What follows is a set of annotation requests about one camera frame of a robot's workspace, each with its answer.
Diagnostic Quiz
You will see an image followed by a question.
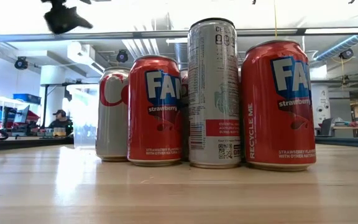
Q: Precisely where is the person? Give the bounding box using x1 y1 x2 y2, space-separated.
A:
47 108 74 138

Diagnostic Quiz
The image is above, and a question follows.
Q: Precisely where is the dark computer monitor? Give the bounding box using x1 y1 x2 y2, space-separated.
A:
12 105 30 124

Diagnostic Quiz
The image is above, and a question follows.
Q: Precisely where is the clear plastic bin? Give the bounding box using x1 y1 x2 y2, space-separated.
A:
67 83 101 149

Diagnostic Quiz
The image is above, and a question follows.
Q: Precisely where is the black ceiling camera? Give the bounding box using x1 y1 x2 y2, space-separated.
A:
116 49 129 64
338 47 355 60
13 55 30 71

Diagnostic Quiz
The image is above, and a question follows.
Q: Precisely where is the silver Diet Coke can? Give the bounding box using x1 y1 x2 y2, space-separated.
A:
180 68 190 162
95 66 131 162

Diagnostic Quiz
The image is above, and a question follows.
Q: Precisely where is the blue storage crate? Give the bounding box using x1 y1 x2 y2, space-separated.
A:
12 93 42 105

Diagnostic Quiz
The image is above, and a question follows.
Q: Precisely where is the red Fanta strawberry can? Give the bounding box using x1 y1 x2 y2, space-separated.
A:
127 55 183 167
240 39 318 172

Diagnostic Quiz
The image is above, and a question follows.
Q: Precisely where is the tall Celsius can black lid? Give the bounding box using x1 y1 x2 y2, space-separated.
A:
187 17 242 170

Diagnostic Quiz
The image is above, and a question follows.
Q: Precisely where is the grey office chair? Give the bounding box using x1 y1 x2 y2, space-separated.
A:
318 117 336 138

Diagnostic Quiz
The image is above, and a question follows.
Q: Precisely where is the ceiling air duct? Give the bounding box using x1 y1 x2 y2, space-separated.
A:
313 33 358 62

